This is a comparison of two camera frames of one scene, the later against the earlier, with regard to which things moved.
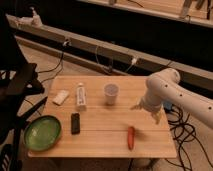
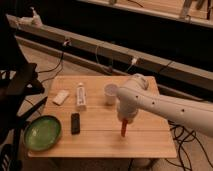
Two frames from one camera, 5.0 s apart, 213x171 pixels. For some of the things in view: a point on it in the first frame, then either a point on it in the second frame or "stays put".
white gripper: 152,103 to 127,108
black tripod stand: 18,79 stays put
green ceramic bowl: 42,133 stays put
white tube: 80,94 stays put
